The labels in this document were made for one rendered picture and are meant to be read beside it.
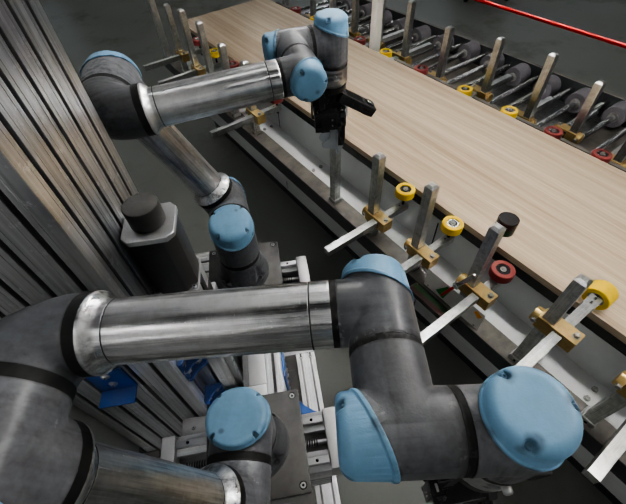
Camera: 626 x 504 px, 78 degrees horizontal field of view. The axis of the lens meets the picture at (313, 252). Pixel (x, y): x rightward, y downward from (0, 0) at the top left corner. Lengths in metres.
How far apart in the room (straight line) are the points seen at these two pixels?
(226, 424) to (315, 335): 0.40
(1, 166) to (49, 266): 0.16
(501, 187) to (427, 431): 1.50
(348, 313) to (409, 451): 0.13
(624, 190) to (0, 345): 1.97
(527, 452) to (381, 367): 0.12
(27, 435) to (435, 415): 0.36
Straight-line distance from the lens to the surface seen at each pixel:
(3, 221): 0.57
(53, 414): 0.49
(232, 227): 1.02
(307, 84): 0.81
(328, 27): 0.95
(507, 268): 1.48
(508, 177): 1.84
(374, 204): 1.60
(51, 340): 0.48
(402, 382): 0.36
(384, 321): 0.39
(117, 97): 0.83
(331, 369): 2.15
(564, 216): 1.75
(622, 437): 1.26
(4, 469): 0.46
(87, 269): 0.61
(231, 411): 0.77
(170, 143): 1.01
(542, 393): 0.37
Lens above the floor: 1.98
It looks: 50 degrees down
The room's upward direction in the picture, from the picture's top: 4 degrees counter-clockwise
